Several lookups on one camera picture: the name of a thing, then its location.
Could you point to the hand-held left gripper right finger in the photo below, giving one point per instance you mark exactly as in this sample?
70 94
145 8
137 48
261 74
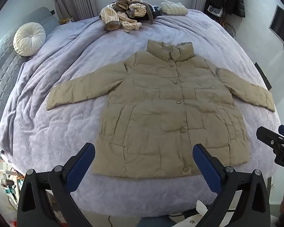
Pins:
208 167

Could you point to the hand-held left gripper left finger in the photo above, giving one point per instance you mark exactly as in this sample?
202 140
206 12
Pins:
80 167

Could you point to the khaki puffer jacket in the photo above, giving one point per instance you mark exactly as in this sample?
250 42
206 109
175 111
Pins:
156 104

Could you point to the lavender blanket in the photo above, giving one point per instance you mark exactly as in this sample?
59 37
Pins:
61 134

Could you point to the white tissue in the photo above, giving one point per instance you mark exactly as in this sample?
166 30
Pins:
202 210

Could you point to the grey quilted headboard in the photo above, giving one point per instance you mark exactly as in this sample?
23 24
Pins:
2 71

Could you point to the printed box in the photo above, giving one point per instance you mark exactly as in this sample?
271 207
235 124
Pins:
214 10

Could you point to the round white pillow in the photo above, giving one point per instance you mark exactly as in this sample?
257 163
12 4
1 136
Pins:
29 39

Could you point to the bedside clutter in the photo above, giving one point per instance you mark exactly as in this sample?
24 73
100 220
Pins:
66 19

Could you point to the cream quilted jacket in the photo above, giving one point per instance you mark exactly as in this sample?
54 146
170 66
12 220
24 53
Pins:
174 7

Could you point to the cream striped robe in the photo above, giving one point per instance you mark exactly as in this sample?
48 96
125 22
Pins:
113 14

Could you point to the dark garment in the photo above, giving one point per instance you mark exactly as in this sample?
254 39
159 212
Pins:
156 11

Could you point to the wall television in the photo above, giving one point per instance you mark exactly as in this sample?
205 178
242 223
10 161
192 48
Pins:
281 26

